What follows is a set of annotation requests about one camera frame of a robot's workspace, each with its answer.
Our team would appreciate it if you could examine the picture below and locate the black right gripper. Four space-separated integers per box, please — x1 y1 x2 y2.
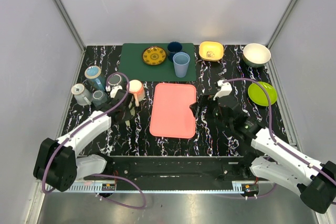
190 93 233 129

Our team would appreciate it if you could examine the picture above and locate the pink and white mug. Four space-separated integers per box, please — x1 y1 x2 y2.
129 80 145 103

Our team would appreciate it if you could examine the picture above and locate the dark grey mug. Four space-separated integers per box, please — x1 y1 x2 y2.
106 73 123 92

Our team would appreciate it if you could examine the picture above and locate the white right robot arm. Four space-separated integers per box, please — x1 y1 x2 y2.
190 95 335 214

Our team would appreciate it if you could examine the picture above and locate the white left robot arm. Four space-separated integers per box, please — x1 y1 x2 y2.
33 89 135 192

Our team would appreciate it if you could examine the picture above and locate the white grey mug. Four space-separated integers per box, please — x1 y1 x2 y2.
71 83 92 106

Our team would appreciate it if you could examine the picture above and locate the light blue glazed mug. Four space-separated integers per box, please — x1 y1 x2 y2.
85 66 106 91

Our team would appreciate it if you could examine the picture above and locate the pink plastic tray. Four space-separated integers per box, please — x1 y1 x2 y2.
150 83 196 139

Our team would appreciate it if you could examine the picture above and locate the dark green mat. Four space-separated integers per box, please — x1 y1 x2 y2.
119 43 196 82

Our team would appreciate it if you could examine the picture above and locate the light blue plastic cup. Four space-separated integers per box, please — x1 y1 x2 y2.
173 52 190 78

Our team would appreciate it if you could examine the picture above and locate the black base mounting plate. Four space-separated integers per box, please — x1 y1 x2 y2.
76 155 271 192

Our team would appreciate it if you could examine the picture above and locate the yellow square bowl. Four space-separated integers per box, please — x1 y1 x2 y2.
198 41 224 61

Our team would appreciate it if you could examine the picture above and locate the yellow patterned plate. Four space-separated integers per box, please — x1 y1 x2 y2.
142 46 167 66

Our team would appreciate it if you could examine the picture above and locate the lime green plate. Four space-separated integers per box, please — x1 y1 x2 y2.
248 81 278 106

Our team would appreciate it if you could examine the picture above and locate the dark blue cup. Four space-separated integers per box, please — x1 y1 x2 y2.
167 41 183 61

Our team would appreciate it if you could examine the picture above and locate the white round bowl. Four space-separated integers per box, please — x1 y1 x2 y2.
243 43 271 68

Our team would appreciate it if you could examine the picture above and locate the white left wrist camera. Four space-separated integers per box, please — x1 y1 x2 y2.
106 85 123 99

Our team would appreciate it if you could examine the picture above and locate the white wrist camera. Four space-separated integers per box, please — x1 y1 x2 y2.
106 85 123 99
213 80 232 101

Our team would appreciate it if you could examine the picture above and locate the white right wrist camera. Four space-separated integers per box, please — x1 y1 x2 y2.
213 80 232 101

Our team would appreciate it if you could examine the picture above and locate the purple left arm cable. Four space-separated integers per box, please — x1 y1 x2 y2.
41 73 146 210

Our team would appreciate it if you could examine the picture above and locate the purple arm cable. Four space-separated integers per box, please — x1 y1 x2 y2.
41 73 146 210
217 78 336 200

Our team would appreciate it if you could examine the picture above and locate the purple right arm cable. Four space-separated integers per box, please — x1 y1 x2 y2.
217 78 336 200

